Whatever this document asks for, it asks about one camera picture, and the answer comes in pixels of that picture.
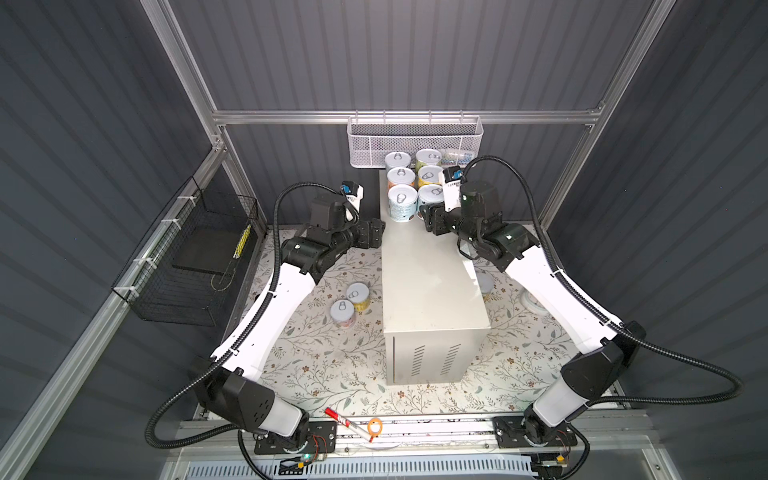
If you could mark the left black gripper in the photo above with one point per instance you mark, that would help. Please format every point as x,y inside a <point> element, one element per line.
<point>361,227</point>

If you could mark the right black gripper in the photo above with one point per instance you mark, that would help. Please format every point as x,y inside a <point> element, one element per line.
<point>433,216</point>

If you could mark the silver top can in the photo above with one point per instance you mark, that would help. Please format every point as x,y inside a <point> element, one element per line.
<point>430,194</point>

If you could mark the yellow label can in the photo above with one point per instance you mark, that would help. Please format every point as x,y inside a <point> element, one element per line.
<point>429,175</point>

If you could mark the orange label can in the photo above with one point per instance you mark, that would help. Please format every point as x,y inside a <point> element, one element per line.
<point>399,176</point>

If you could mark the green label can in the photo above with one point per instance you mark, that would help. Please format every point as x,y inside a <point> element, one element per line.
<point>428,157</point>

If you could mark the teal label can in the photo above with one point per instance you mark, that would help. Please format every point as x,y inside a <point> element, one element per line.
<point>397,159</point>

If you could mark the pink label can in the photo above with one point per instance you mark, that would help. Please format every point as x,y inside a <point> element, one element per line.
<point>343,313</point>

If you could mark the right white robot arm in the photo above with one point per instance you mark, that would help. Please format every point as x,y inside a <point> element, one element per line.
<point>602,354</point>

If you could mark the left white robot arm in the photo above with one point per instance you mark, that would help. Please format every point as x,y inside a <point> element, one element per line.
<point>233,390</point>

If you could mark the beige metal cabinet counter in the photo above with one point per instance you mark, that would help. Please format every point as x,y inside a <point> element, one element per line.
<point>434,316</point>

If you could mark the tube in white basket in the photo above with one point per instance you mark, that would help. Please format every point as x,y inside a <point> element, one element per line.
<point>456,157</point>

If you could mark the plastic lid tall can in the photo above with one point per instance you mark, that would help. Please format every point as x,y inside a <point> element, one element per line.
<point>486,284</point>

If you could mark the white teal alarm clock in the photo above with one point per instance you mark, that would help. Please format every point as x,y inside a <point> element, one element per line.
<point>530,303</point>

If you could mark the floral table mat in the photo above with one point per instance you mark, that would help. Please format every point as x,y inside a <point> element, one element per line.
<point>316,364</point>

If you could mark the yellow highlighter pen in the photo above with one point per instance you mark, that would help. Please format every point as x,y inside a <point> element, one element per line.
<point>242,242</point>

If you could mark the red white marker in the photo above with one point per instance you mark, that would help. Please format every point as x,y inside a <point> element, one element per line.
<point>349,424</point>

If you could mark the white wire mesh basket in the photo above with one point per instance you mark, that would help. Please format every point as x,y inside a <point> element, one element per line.
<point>371,138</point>

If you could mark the orange ring tool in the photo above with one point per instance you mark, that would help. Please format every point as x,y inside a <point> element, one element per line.
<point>374,428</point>

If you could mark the black wire wall basket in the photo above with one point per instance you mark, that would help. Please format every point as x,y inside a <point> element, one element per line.
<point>185,274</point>

